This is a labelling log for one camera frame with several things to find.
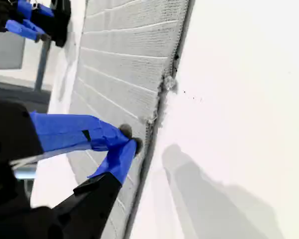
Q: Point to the grey striped towel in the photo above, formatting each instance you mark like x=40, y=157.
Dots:
x=127, y=62

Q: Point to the grey metal bar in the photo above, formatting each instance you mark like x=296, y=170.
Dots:
x=42, y=64

